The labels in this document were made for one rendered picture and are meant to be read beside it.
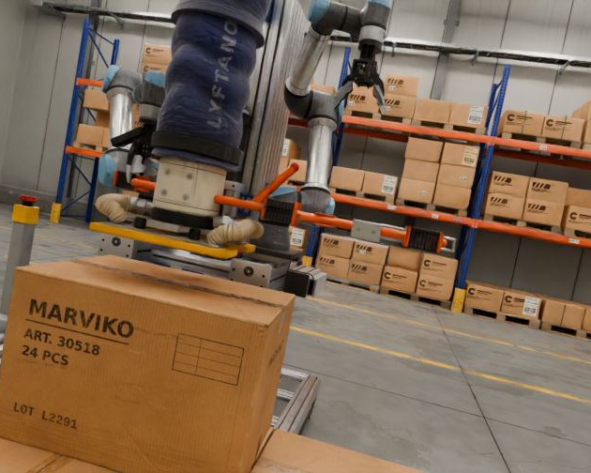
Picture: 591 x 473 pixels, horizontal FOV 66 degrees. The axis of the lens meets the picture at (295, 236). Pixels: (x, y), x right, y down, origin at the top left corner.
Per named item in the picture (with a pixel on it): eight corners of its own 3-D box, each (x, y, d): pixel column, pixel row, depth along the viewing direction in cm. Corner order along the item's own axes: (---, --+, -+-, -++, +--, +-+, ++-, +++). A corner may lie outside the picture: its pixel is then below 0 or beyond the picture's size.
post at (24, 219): (-23, 438, 190) (13, 204, 184) (-9, 432, 196) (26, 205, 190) (-9, 443, 188) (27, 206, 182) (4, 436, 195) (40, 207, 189)
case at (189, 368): (-12, 434, 105) (14, 267, 103) (90, 376, 145) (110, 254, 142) (234, 505, 97) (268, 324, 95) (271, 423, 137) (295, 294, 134)
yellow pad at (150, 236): (87, 230, 106) (91, 208, 106) (111, 229, 116) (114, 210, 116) (225, 259, 102) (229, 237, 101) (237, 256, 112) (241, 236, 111)
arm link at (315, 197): (287, 225, 172) (302, 97, 184) (324, 232, 175) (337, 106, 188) (295, 218, 160) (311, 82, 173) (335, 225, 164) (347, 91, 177)
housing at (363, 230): (349, 236, 109) (353, 219, 108) (350, 236, 115) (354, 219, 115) (378, 243, 108) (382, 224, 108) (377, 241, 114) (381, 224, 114)
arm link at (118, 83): (146, 184, 166) (145, 68, 186) (103, 175, 158) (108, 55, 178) (136, 198, 175) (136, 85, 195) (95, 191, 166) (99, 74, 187)
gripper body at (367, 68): (348, 78, 133) (356, 37, 133) (351, 87, 142) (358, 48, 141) (374, 82, 132) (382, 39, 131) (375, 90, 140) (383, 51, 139)
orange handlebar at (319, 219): (87, 180, 118) (89, 166, 118) (143, 189, 148) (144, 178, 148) (447, 251, 106) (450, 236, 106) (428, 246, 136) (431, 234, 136)
